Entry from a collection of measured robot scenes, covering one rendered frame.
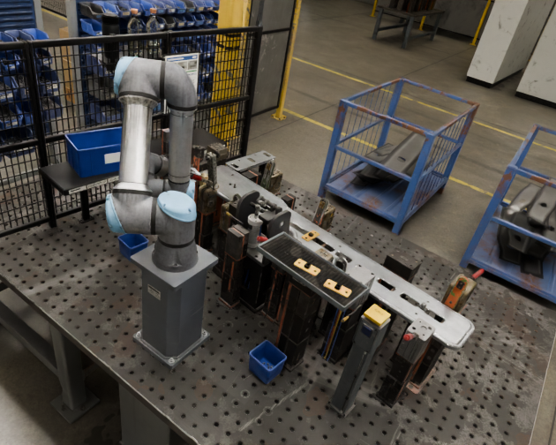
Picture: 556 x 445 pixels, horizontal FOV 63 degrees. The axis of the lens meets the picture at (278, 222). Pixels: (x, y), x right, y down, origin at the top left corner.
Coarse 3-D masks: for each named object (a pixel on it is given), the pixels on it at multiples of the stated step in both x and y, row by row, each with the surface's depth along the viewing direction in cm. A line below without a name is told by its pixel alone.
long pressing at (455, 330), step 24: (240, 192) 211; (264, 192) 215; (312, 240) 190; (336, 240) 192; (360, 264) 181; (384, 288) 172; (408, 288) 174; (408, 312) 163; (432, 312) 165; (432, 336) 156; (456, 336) 157
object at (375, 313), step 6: (372, 306) 139; (378, 306) 139; (366, 312) 136; (372, 312) 137; (378, 312) 137; (384, 312) 138; (372, 318) 135; (378, 318) 135; (384, 318) 135; (378, 324) 134
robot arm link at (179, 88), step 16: (176, 64) 140; (176, 80) 139; (176, 96) 141; (192, 96) 144; (176, 112) 145; (192, 112) 148; (176, 128) 149; (176, 144) 151; (176, 160) 154; (176, 176) 158; (192, 192) 163
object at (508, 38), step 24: (504, 0) 776; (528, 0) 755; (552, 0) 909; (504, 24) 788; (528, 24) 835; (480, 48) 824; (504, 48) 801; (528, 48) 935; (480, 72) 839; (504, 72) 867
